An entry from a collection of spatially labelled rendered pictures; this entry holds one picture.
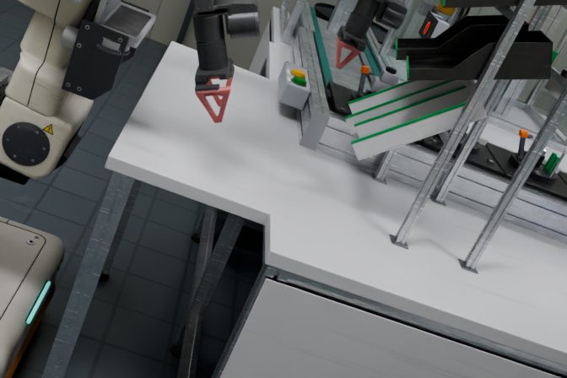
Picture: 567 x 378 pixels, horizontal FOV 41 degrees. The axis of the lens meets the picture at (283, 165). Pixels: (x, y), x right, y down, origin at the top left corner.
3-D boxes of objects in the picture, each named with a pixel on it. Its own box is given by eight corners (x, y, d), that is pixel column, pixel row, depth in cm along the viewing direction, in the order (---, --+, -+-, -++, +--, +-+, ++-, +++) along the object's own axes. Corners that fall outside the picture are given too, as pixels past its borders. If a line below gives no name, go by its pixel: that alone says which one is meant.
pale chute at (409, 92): (351, 134, 174) (343, 117, 173) (353, 118, 186) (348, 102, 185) (469, 94, 167) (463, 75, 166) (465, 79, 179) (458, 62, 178)
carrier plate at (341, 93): (332, 116, 195) (336, 108, 194) (326, 86, 216) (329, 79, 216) (416, 147, 199) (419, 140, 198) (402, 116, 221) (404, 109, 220)
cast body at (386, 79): (370, 89, 202) (381, 66, 200) (369, 84, 206) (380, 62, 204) (399, 100, 203) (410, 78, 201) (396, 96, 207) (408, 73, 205)
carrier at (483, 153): (421, 149, 199) (443, 107, 194) (406, 117, 221) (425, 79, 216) (501, 180, 203) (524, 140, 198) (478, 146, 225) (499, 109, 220)
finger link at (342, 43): (348, 67, 207) (362, 36, 203) (350, 75, 200) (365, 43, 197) (325, 58, 205) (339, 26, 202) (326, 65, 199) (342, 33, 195)
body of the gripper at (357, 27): (359, 40, 204) (371, 15, 201) (364, 50, 195) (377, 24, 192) (337, 30, 203) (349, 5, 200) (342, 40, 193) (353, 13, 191)
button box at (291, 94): (278, 102, 203) (287, 81, 201) (278, 78, 223) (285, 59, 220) (302, 110, 205) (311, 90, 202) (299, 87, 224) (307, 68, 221)
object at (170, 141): (104, 168, 147) (108, 155, 146) (168, 49, 230) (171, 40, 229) (424, 283, 158) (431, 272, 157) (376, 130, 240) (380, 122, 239)
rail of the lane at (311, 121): (299, 144, 192) (315, 107, 188) (289, 51, 274) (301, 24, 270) (318, 152, 193) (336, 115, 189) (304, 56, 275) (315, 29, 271)
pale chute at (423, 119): (358, 160, 160) (350, 142, 159) (360, 141, 173) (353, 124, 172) (488, 117, 153) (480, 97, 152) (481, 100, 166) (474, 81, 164)
